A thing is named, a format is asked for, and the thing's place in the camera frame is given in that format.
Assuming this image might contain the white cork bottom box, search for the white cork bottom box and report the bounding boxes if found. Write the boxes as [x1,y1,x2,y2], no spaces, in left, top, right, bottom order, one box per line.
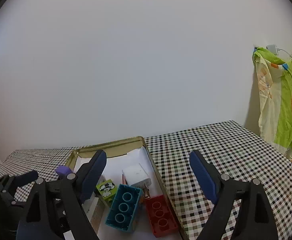
[82,195,105,233]

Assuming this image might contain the purple cube block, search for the purple cube block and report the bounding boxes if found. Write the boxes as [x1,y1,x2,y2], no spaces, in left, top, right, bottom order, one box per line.
[55,165,73,179]

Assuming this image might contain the green soccer ball brick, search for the green soccer ball brick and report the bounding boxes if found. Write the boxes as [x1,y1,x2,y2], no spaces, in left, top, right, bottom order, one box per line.
[96,179,117,207]

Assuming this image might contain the turquoise toy brick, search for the turquoise toy brick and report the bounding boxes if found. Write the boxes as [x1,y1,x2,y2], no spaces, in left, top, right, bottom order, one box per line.
[105,184,144,233]

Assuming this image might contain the copper framed picture tile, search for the copper framed picture tile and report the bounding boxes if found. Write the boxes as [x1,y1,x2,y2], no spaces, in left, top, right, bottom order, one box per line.
[122,174,128,185]

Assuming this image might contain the white power adapter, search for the white power adapter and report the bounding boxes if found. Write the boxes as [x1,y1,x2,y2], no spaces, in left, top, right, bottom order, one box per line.
[122,164,151,198]

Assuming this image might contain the red translucent toy brick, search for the red translucent toy brick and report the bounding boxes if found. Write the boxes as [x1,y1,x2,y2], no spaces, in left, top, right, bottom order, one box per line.
[144,194,179,238]

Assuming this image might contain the gold tin box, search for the gold tin box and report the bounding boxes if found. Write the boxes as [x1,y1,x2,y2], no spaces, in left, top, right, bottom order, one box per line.
[66,136,188,239]

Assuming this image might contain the checkered tablecloth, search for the checkered tablecloth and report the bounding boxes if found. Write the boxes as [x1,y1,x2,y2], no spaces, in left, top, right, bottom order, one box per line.
[0,120,292,239]

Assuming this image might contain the green patterned hanging cloth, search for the green patterned hanging cloth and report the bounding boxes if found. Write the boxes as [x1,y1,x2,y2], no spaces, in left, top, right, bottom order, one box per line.
[252,47,292,162]

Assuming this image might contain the white wall charger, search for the white wall charger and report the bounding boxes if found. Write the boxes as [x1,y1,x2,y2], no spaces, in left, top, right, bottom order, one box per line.
[266,44,279,55]

